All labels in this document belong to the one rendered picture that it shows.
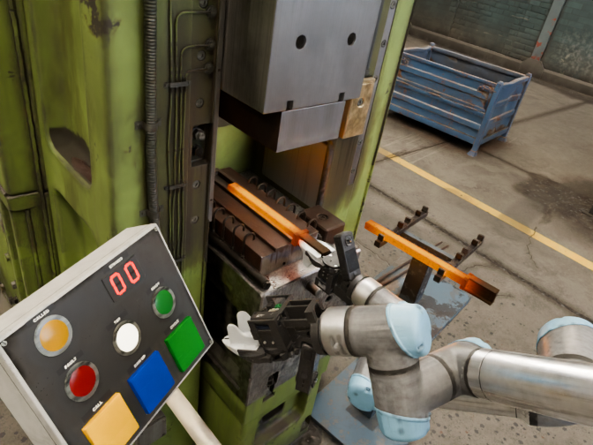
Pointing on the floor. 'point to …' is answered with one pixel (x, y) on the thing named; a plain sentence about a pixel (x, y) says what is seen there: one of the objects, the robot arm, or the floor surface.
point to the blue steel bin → (458, 94)
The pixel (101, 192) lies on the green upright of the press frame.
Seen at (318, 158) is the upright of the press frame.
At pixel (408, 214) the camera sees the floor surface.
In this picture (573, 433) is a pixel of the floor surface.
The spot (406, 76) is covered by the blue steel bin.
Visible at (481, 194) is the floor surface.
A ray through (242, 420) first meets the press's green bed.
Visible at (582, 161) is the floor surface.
